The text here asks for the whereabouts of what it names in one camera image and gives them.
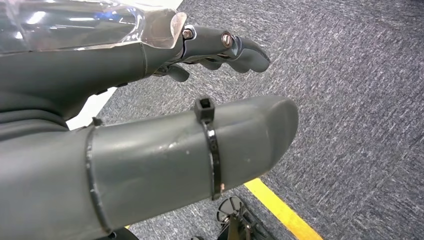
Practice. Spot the yellow floor tape strip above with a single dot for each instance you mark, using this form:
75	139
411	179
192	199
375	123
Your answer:
281	208

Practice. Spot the black caster base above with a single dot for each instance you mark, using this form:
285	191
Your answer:
232	207

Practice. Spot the clear plastic film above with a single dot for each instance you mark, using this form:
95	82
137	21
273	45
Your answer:
82	23

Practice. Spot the black zip tie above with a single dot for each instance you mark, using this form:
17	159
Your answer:
87	159
214	159

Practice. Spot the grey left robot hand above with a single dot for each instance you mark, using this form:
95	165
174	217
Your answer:
149	159

